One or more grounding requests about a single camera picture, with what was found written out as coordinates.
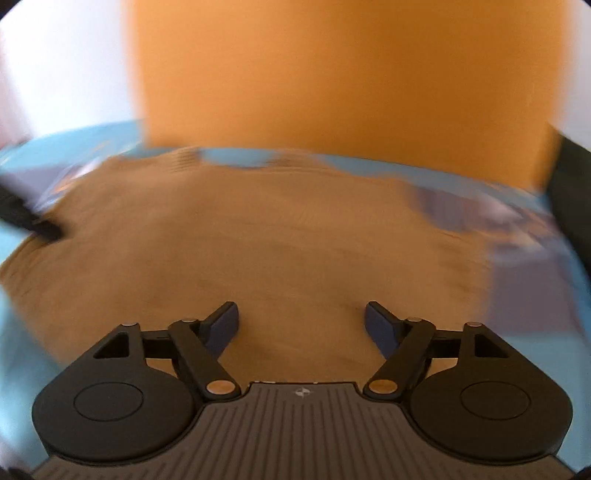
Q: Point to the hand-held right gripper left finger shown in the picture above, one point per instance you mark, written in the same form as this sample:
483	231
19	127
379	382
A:
222	328

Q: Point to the dark cloth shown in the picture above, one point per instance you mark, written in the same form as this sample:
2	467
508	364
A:
572	194

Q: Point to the blue patterned bed sheet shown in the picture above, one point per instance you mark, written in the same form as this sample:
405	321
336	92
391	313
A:
526	314

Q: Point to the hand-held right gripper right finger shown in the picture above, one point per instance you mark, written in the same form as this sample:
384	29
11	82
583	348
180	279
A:
381	328

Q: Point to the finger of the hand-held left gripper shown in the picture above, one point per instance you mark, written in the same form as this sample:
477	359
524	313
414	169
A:
30	217

